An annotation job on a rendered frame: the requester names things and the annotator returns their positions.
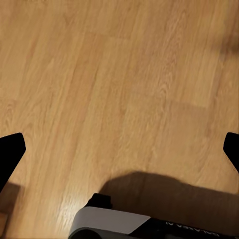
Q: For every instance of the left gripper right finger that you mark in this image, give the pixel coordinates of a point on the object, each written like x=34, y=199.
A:
x=231, y=148

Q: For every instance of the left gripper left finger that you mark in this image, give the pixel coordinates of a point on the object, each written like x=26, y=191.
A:
x=12, y=149

